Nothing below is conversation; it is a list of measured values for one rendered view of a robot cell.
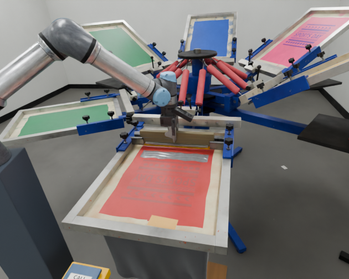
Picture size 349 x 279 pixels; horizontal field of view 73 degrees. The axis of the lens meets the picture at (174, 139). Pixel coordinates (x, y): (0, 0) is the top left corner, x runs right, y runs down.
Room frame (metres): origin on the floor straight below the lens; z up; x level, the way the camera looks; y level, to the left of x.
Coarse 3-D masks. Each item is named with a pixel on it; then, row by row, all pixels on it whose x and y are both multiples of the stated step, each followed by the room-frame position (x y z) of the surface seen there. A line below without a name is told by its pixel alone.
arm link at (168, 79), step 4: (164, 72) 1.14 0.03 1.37; (168, 72) 1.14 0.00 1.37; (172, 72) 1.13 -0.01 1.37; (160, 76) 1.12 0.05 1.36; (164, 76) 1.10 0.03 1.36; (168, 76) 1.09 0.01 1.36; (172, 76) 1.10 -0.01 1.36; (164, 80) 1.10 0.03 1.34; (168, 80) 1.09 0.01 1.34; (172, 80) 1.10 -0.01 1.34; (164, 84) 1.08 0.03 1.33; (168, 84) 1.09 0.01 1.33; (172, 84) 1.10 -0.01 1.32; (168, 88) 1.09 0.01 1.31; (172, 88) 1.10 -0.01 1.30; (176, 88) 1.12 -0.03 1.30; (172, 92) 1.10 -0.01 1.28; (176, 92) 1.12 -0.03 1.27; (172, 96) 1.10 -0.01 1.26
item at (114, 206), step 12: (132, 168) 0.96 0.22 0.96; (120, 180) 0.87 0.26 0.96; (120, 192) 0.79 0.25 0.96; (108, 204) 0.72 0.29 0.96; (120, 204) 0.72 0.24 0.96; (132, 204) 0.71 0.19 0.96; (144, 204) 0.71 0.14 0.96; (120, 216) 0.65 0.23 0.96; (132, 216) 0.65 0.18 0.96; (144, 216) 0.64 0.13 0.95
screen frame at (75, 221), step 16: (144, 128) 1.33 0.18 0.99; (160, 128) 1.31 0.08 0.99; (112, 160) 0.99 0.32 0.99; (224, 160) 0.92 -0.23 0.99; (224, 176) 0.80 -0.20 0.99; (96, 192) 0.78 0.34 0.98; (224, 192) 0.71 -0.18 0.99; (80, 208) 0.67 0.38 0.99; (224, 208) 0.62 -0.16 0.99; (64, 224) 0.61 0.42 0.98; (80, 224) 0.59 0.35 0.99; (96, 224) 0.59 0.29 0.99; (112, 224) 0.58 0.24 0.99; (128, 224) 0.58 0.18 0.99; (224, 224) 0.55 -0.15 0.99; (144, 240) 0.53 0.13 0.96; (160, 240) 0.52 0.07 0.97; (176, 240) 0.50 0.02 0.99; (192, 240) 0.50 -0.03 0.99; (208, 240) 0.49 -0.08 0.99; (224, 240) 0.49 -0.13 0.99
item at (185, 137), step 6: (144, 132) 1.16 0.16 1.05; (150, 132) 1.15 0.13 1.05; (156, 132) 1.14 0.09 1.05; (162, 132) 1.13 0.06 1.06; (180, 132) 1.11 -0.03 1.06; (186, 132) 1.10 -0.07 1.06; (192, 132) 1.10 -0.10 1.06; (198, 132) 1.09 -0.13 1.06; (204, 132) 1.09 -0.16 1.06; (210, 132) 1.08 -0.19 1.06; (144, 138) 1.16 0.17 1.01; (150, 138) 1.15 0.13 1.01; (156, 138) 1.14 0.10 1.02; (162, 138) 1.13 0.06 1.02; (168, 138) 1.12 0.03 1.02; (180, 138) 1.10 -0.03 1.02; (186, 138) 1.10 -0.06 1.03; (192, 138) 1.09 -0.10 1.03; (198, 138) 1.08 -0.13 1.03; (204, 138) 1.07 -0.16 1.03; (210, 138) 1.06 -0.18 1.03; (204, 144) 1.07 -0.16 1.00
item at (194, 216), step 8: (184, 152) 1.07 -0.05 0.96; (192, 152) 1.07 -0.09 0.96; (200, 152) 1.06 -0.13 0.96; (208, 152) 1.06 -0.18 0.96; (176, 160) 1.01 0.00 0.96; (208, 160) 0.98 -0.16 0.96; (200, 168) 0.92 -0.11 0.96; (208, 168) 0.92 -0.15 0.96; (200, 176) 0.86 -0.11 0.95; (208, 176) 0.86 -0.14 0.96; (200, 184) 0.80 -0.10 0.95; (208, 184) 0.80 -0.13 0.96; (200, 192) 0.75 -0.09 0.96; (200, 200) 0.71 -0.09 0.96; (152, 208) 0.68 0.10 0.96; (160, 208) 0.68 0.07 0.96; (168, 208) 0.68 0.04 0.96; (176, 208) 0.67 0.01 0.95; (184, 208) 0.67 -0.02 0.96; (192, 208) 0.67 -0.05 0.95; (200, 208) 0.66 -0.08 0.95; (168, 216) 0.63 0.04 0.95; (176, 216) 0.63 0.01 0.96; (184, 216) 0.63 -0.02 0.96; (192, 216) 0.63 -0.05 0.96; (200, 216) 0.62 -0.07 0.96; (184, 224) 0.59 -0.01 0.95; (192, 224) 0.59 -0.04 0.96; (200, 224) 0.59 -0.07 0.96
